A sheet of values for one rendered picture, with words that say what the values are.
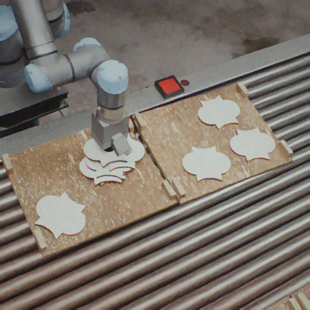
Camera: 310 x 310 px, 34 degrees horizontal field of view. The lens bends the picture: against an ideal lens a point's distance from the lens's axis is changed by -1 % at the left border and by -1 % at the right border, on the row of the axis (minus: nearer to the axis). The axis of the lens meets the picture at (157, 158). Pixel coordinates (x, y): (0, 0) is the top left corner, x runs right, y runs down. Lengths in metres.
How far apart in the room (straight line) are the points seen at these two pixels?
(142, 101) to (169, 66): 1.47
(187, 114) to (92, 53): 0.48
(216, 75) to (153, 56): 1.40
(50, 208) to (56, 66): 0.40
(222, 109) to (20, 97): 0.66
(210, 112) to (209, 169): 0.23
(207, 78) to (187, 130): 0.27
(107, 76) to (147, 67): 1.91
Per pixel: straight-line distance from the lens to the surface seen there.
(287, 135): 1.76
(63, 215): 1.44
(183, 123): 1.66
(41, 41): 1.30
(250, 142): 1.66
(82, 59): 1.32
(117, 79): 1.25
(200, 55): 3.29
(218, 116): 1.69
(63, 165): 1.54
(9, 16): 1.62
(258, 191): 1.59
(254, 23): 3.64
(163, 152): 1.58
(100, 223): 1.43
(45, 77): 1.29
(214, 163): 1.57
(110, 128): 1.39
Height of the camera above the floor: 2.20
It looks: 54 degrees down
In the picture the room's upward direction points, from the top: 11 degrees clockwise
